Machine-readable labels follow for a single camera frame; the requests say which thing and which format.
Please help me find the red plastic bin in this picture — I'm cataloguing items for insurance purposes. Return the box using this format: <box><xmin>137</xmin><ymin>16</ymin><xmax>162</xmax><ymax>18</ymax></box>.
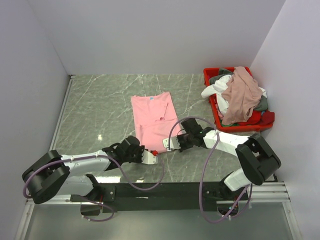
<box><xmin>203</xmin><ymin>67</ymin><xmax>273</xmax><ymax>133</ymax></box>

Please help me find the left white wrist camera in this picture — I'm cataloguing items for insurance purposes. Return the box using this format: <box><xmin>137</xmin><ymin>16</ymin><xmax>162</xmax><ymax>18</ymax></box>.
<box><xmin>141</xmin><ymin>149</ymin><xmax>158</xmax><ymax>165</ymax></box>

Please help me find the beige t shirt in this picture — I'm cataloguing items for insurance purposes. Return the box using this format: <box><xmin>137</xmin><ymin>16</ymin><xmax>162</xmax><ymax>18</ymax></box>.
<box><xmin>221</xmin><ymin>66</ymin><xmax>263</xmax><ymax>125</ymax></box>

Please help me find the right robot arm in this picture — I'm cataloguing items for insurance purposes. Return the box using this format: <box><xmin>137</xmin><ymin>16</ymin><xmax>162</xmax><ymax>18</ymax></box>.
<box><xmin>170</xmin><ymin>117</ymin><xmax>282</xmax><ymax>200</ymax></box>

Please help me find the green garment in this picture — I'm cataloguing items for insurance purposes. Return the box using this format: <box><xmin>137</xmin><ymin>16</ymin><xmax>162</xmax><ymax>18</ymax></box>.
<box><xmin>220</xmin><ymin>121</ymin><xmax>239</xmax><ymax>128</ymax></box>

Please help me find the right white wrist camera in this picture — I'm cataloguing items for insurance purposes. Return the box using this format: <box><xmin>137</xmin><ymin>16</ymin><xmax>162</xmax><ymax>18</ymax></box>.
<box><xmin>162</xmin><ymin>136</ymin><xmax>180</xmax><ymax>152</ymax></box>

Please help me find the red garment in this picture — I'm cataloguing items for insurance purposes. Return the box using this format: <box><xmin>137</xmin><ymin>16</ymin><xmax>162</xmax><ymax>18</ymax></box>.
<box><xmin>246</xmin><ymin>110</ymin><xmax>276</xmax><ymax>132</ymax></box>

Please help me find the aluminium frame rail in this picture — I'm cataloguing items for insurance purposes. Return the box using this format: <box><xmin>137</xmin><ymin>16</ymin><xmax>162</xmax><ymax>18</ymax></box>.
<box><xmin>17</xmin><ymin>74</ymin><xmax>293</xmax><ymax>240</ymax></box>

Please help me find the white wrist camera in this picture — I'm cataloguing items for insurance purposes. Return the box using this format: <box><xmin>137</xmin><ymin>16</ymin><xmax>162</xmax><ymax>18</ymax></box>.
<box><xmin>141</xmin><ymin>149</ymin><xmax>158</xmax><ymax>165</ymax></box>
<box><xmin>162</xmin><ymin>136</ymin><xmax>180</xmax><ymax>152</ymax></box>

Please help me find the white t shirt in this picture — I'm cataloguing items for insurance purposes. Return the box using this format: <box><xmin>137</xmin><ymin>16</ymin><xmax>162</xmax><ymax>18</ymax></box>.
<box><xmin>201</xmin><ymin>74</ymin><xmax>268</xmax><ymax>116</ymax></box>

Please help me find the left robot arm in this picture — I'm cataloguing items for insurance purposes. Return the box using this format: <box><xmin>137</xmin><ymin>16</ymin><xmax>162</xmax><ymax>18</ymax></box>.
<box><xmin>21</xmin><ymin>135</ymin><xmax>158</xmax><ymax>204</ymax></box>

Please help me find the pink t shirt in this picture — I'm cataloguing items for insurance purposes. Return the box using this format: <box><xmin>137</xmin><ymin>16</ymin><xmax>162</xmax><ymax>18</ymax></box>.
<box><xmin>131</xmin><ymin>92</ymin><xmax>181</xmax><ymax>153</ymax></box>

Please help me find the black base beam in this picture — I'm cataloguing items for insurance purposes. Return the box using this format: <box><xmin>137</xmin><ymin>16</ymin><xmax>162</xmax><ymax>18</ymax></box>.
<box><xmin>69</xmin><ymin>181</ymin><xmax>250</xmax><ymax>217</ymax></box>

